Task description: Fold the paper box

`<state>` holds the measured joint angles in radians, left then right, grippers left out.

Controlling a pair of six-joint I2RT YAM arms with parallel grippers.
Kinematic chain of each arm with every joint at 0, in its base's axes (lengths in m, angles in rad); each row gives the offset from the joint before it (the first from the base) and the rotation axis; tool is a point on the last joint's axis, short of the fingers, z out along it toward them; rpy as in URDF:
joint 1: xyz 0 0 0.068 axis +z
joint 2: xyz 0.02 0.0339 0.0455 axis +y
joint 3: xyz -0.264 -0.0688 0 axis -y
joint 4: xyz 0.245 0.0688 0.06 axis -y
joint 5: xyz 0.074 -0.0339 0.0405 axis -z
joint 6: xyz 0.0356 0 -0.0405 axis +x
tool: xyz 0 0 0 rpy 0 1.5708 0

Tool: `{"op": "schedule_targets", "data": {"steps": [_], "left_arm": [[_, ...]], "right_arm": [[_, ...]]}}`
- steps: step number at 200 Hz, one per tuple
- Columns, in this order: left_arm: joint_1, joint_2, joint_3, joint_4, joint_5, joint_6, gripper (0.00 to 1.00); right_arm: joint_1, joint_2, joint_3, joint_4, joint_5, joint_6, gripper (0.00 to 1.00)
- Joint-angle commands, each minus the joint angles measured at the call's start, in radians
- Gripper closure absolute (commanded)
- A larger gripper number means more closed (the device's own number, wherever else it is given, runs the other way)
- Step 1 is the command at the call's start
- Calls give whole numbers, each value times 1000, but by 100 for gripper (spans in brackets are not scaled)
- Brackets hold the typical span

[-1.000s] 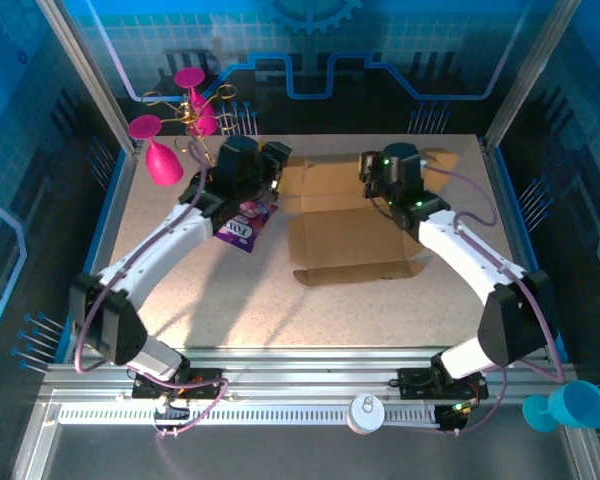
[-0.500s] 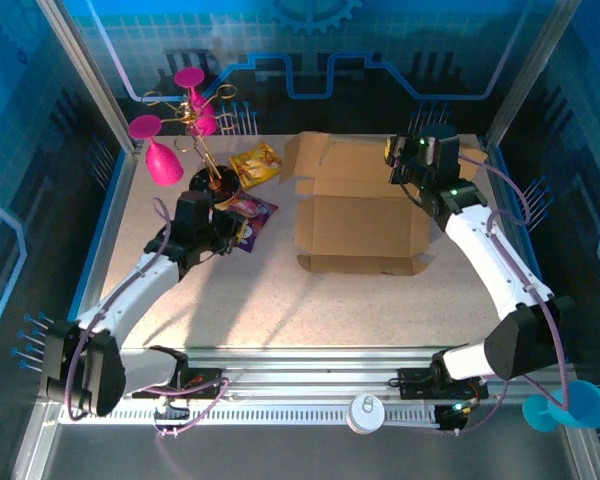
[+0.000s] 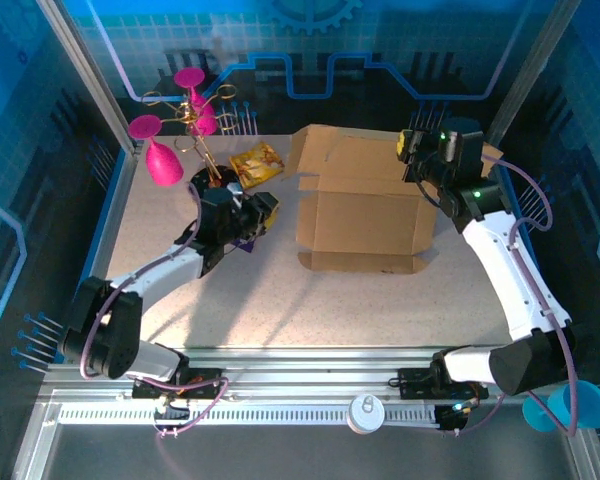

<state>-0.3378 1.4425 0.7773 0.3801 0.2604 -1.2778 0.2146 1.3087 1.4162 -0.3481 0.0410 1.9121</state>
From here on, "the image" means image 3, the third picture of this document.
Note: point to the aluminium frame post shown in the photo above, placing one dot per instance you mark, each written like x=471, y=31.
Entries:
x=530, y=65
x=90, y=75

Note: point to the aluminium frame rail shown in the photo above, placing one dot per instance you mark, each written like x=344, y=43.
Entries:
x=300, y=357

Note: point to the blue plastic cup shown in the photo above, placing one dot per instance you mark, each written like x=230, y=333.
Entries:
x=585, y=405

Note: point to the purple candy packet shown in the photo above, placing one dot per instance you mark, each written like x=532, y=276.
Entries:
x=243, y=246

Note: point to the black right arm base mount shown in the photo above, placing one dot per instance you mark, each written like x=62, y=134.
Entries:
x=417, y=382

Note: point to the brown cardboard box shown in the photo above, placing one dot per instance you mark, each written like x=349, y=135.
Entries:
x=365, y=220

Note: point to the teal plastic cup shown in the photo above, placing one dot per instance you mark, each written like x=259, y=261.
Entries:
x=537, y=417

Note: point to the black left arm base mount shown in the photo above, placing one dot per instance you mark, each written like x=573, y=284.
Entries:
x=200, y=382

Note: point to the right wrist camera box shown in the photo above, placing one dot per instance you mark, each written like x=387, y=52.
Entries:
x=450, y=146

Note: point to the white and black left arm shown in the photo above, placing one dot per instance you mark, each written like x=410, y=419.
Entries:
x=155, y=270

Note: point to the white tin can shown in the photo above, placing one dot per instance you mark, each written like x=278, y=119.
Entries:
x=365, y=412

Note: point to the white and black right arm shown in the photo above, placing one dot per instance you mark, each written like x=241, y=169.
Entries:
x=510, y=280

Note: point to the pink plastic wine glass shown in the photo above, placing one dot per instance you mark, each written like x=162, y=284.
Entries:
x=204, y=120
x=162, y=165

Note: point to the yellow snack packet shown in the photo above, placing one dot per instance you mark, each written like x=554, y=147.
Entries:
x=255, y=162

